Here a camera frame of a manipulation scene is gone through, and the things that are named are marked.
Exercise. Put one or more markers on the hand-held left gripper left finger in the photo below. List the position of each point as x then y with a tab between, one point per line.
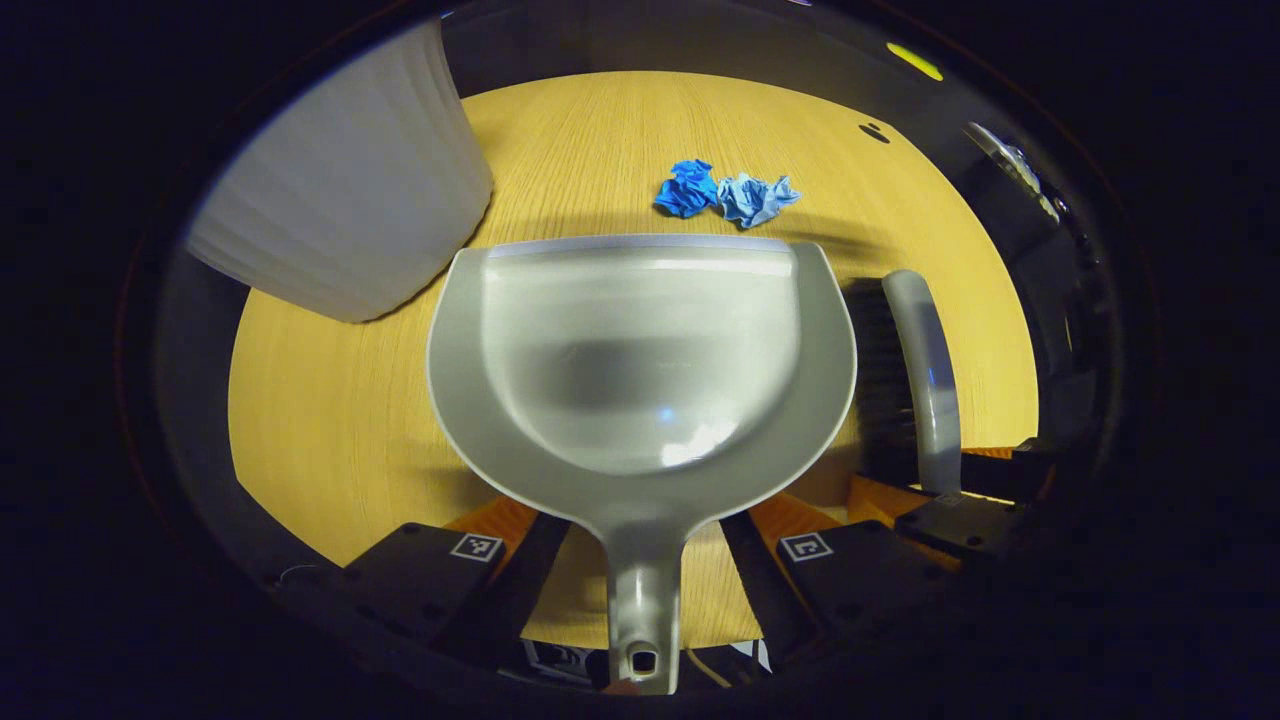
515	585

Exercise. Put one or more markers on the white garbage bin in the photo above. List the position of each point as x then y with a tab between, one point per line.
350	190

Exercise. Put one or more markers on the dark blue paper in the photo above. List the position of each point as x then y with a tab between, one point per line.
687	190

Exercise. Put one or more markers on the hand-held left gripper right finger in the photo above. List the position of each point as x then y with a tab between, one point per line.
750	570

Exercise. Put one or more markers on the small grey broom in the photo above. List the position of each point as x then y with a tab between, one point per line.
930	380

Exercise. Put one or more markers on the wooden desktop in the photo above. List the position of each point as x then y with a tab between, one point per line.
340	420

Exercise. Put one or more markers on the grey dustpan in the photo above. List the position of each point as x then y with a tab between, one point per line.
640	360

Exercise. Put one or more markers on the light blue paper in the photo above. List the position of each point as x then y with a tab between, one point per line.
755	200

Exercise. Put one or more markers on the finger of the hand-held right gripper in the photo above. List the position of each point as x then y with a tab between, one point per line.
960	520
1015	470

